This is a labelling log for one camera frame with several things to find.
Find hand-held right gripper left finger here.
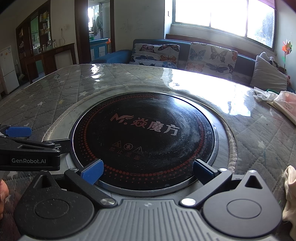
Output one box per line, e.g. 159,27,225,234
29,159,117,208

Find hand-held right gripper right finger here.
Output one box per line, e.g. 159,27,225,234
179,159,269,208

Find black round induction cooktop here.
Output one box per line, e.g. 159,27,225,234
69,93,219,192

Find white refrigerator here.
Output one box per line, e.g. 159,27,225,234
0,46,20,95

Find white plastic bag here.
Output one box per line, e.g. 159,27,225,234
253,87,279,101

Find cream garment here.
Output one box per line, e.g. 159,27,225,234
282,165,296,224

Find white backed chair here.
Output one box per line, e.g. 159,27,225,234
54,50,74,70

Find colourful pinwheel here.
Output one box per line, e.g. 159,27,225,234
281,40,292,71

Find blue sofa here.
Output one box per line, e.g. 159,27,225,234
91,39,296,93

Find pink packet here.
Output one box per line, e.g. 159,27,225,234
267,91,296,127

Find dark wooden cabinet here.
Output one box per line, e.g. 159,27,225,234
16,0,77,84

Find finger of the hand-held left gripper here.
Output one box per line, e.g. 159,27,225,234
14,138,71,155
0,125,32,138

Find window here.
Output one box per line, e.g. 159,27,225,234
165,0,278,49

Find hanging grey clothes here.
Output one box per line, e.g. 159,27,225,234
92,16,103,37

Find blue cabinet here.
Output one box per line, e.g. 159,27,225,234
90,38,112,62

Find person's left hand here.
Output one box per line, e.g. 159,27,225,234
0,179,10,219

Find grey pillow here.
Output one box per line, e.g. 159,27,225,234
250,51,288,93

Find butterfly print cushion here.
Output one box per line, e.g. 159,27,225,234
185,42,238,75
129,43,180,69

